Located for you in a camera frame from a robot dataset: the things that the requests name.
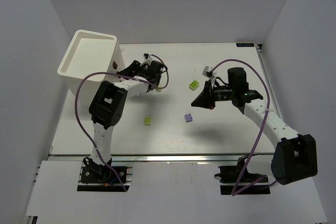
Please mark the blue label sticker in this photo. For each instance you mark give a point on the blue label sticker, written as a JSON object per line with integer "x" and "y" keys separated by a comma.
{"x": 245, "y": 44}

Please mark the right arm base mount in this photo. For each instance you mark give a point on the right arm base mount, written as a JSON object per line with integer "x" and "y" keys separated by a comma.
{"x": 228, "y": 175}

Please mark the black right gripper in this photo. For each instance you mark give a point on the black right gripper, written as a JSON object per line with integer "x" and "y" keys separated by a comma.
{"x": 208, "y": 94}

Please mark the yellow-green 2x3 lego brick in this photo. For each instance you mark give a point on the yellow-green 2x3 lego brick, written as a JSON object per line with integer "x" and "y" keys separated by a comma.
{"x": 194, "y": 85}

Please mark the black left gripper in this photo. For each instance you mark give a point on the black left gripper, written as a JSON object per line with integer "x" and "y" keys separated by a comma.
{"x": 137, "y": 67}

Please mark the white drawer cabinet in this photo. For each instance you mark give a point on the white drawer cabinet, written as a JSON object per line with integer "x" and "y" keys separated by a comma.
{"x": 89, "y": 52}

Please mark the aluminium table edge rail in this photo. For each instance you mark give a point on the aluminium table edge rail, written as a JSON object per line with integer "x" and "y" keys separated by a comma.
{"x": 160, "y": 158}

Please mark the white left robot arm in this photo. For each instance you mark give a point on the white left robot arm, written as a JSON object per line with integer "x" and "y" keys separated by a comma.
{"x": 107, "y": 106}

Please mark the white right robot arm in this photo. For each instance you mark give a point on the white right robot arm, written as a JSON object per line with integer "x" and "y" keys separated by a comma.
{"x": 295, "y": 156}

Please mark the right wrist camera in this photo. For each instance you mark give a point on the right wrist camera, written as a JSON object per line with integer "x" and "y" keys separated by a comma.
{"x": 210, "y": 74}

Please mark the purple 2x2 lego brick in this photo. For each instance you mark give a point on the purple 2x2 lego brick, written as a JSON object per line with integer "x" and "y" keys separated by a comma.
{"x": 188, "y": 118}

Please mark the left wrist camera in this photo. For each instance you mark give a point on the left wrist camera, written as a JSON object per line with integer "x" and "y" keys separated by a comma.
{"x": 147, "y": 59}

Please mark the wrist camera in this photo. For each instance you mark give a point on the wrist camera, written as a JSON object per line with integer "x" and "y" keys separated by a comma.
{"x": 147, "y": 59}
{"x": 210, "y": 74}

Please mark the yellow-green 2x2 lego brick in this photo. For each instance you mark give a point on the yellow-green 2x2 lego brick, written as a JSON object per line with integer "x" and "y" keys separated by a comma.
{"x": 147, "y": 121}

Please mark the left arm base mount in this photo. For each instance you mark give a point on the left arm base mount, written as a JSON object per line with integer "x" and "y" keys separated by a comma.
{"x": 99, "y": 178}

